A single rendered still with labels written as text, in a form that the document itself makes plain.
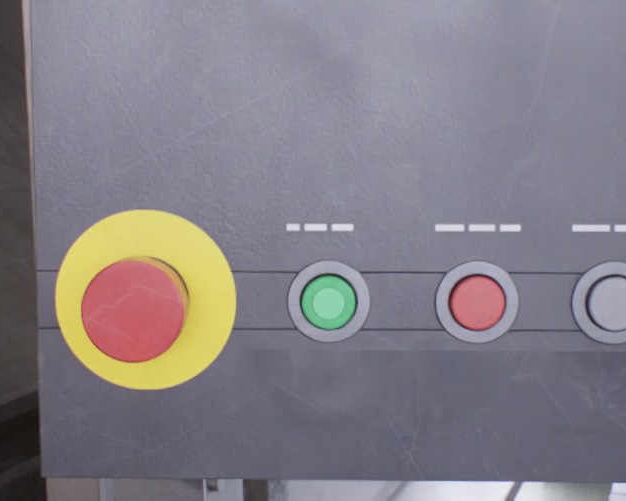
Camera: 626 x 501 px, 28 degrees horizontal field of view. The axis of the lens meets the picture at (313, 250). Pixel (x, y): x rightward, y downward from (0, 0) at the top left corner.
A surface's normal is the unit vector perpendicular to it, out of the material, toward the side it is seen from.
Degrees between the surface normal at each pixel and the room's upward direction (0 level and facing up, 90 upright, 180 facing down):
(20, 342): 45
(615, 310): 89
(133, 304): 89
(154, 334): 89
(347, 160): 89
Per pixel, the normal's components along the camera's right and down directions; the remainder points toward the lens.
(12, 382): 0.70, -0.66
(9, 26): -0.30, 0.10
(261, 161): -0.04, 0.11
